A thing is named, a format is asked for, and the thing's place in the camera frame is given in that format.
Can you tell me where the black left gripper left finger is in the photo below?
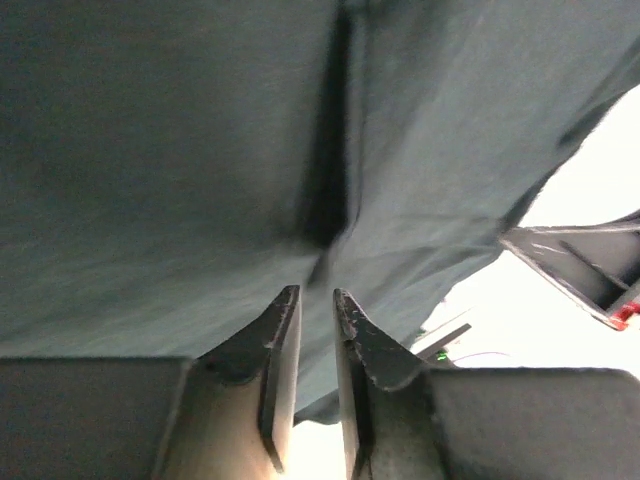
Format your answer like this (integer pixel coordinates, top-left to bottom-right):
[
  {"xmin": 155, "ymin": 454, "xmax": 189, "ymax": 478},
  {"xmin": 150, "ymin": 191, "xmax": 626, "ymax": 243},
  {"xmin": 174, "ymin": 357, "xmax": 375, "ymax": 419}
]
[{"xmin": 1, "ymin": 286, "xmax": 301, "ymax": 479}]

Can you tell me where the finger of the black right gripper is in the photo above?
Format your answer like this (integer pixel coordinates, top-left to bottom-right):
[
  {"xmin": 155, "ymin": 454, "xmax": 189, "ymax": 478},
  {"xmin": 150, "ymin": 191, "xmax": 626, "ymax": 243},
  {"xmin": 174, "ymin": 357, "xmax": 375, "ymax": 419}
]
[{"xmin": 500, "ymin": 211, "xmax": 639, "ymax": 330}]

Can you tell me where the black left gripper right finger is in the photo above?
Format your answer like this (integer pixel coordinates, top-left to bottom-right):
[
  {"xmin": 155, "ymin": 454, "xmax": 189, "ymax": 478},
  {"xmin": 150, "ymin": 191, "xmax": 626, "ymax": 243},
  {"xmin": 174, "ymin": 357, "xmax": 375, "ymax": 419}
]
[{"xmin": 334, "ymin": 289, "xmax": 639, "ymax": 480}]

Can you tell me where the black t shirt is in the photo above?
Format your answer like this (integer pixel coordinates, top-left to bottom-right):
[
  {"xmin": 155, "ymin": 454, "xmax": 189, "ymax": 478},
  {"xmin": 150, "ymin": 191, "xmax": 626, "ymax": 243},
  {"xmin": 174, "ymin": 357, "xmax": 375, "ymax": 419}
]
[{"xmin": 1, "ymin": 1, "xmax": 639, "ymax": 423}]

